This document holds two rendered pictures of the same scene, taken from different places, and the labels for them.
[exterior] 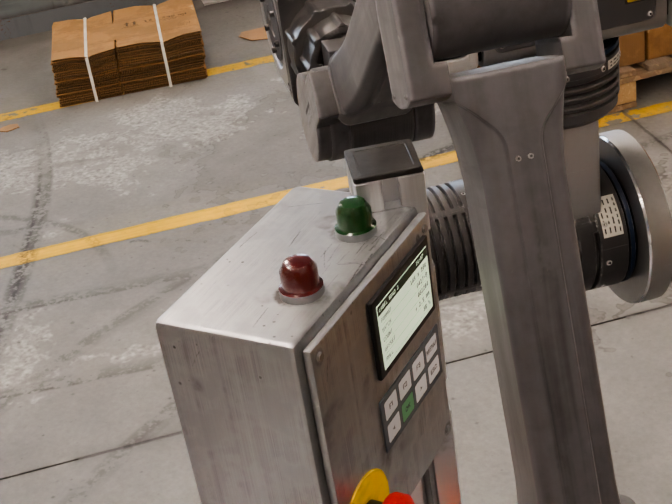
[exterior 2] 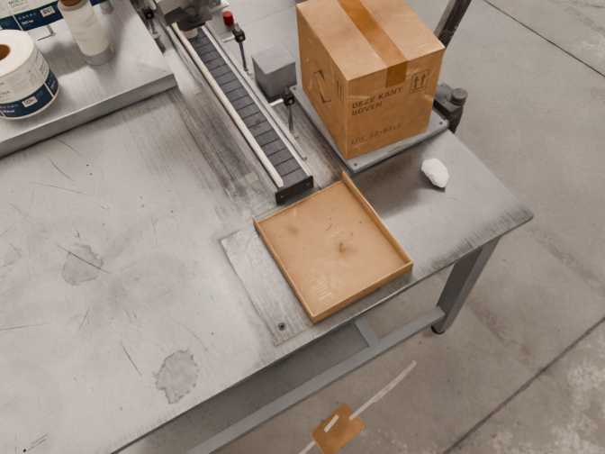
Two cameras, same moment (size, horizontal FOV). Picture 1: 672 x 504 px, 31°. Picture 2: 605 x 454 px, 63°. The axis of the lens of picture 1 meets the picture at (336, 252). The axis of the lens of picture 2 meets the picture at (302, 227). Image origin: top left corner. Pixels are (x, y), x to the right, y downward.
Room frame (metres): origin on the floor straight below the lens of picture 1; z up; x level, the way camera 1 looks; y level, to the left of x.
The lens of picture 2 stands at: (0.34, -1.60, 1.85)
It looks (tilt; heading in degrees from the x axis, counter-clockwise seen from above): 58 degrees down; 70
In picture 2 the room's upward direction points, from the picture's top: 6 degrees counter-clockwise
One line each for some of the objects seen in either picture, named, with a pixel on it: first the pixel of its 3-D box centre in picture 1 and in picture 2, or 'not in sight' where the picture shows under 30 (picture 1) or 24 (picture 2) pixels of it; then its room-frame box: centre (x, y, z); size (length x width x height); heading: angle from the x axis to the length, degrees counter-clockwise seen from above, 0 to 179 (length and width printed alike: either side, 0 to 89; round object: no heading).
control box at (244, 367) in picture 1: (321, 383); not in sight; (0.62, 0.02, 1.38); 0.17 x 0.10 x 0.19; 148
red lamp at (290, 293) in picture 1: (299, 275); not in sight; (0.58, 0.02, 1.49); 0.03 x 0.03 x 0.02
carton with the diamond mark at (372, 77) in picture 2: not in sight; (364, 70); (0.87, -0.75, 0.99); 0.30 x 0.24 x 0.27; 87
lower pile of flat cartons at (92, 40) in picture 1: (127, 49); not in sight; (5.01, 0.76, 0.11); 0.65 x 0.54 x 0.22; 96
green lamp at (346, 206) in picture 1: (354, 215); not in sight; (0.64, -0.01, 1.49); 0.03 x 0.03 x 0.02
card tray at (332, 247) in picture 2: not in sight; (329, 241); (0.59, -1.09, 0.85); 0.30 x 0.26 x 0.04; 93
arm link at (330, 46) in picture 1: (366, 98); not in sight; (0.95, -0.05, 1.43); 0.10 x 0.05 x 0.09; 9
